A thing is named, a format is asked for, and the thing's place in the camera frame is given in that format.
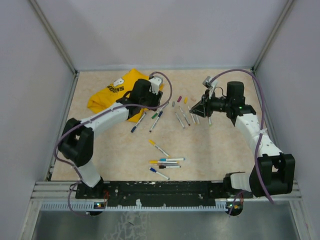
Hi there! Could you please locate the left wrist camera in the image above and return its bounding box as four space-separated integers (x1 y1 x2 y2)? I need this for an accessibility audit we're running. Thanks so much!
149 76 163 95

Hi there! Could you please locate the yellow printed t-shirt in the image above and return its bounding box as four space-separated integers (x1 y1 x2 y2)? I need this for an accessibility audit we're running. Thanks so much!
86 68 164 123

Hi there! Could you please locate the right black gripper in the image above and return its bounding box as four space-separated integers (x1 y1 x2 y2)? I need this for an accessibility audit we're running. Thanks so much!
190 89 232 118

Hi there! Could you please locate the yellow cap rainbow marker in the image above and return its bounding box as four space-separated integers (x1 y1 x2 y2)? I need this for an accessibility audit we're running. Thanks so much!
187 105 196 124

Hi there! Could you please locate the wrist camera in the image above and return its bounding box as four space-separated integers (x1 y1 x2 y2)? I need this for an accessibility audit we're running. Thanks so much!
149 76 163 95
202 76 218 96

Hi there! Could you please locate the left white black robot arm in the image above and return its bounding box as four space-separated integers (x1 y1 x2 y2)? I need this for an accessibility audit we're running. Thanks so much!
57 76 163 199

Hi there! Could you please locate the cyan cap marker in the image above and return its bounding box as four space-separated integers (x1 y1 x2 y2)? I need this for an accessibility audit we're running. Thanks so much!
159 157 186 162

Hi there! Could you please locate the grey cap marker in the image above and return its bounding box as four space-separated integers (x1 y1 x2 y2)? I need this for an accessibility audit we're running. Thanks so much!
174 112 185 129

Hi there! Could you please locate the lime green cap marker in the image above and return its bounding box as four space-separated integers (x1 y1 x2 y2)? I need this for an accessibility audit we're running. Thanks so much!
208 117 212 127

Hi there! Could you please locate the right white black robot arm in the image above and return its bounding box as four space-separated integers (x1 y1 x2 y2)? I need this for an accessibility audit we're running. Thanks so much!
190 79 296 198

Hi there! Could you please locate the navy cap rainbow marker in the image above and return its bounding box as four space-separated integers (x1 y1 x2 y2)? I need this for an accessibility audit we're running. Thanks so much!
149 111 163 133

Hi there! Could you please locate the yellow cap silver marker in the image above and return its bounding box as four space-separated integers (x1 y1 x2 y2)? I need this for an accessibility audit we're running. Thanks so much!
149 160 178 165

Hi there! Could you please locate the black cap marker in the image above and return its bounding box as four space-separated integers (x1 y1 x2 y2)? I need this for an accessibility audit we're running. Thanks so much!
158 165 181 169

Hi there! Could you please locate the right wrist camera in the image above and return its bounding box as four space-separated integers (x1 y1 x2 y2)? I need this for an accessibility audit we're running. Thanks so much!
202 76 218 96

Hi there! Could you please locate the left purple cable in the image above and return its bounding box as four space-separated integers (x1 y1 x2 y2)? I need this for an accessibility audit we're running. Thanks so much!
54 71 174 217

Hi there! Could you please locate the blue cap whiteboard marker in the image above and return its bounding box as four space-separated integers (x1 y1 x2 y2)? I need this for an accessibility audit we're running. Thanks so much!
149 167 170 180

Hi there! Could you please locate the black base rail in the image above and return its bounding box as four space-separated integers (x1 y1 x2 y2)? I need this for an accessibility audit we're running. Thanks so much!
75 179 240 210

